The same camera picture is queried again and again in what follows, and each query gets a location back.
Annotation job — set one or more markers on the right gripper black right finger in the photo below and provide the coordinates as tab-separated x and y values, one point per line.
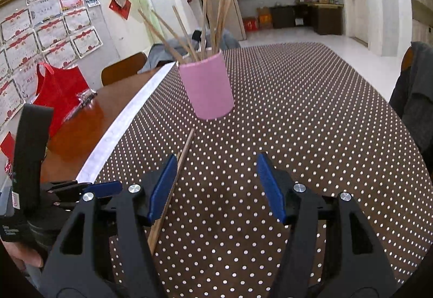
332	250

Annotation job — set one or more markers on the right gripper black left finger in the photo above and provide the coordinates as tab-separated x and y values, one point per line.
102	250

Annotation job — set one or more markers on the person's left hand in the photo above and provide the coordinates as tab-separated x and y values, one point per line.
22	255

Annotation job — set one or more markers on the red gift bag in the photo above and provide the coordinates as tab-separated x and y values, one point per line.
59	89

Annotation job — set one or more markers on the brown polka dot tablecloth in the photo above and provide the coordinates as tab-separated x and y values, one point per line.
303	121

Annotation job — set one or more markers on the dark jacket on chair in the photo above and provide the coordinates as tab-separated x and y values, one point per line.
412	97

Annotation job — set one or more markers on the brown wooden chair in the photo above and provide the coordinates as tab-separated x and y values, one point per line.
123	69

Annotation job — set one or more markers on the pink cylindrical utensil holder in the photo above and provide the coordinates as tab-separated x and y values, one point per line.
208	87

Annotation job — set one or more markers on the dark wooden desk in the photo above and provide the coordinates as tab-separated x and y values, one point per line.
324	19

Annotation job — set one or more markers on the angled wooden chopstick right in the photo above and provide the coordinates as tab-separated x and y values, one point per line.
227	5

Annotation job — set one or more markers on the beige refrigerator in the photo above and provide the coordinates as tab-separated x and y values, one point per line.
225	2

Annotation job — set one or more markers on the short wooden chopstick right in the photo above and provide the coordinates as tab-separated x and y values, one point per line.
217	27

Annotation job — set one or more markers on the short wooden chopstick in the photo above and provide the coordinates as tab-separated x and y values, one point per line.
217	27
209	11

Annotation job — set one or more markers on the short wooden chopstick middle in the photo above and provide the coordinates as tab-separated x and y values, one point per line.
209	11

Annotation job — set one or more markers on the red diamond wall decoration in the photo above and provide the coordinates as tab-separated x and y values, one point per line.
121	7

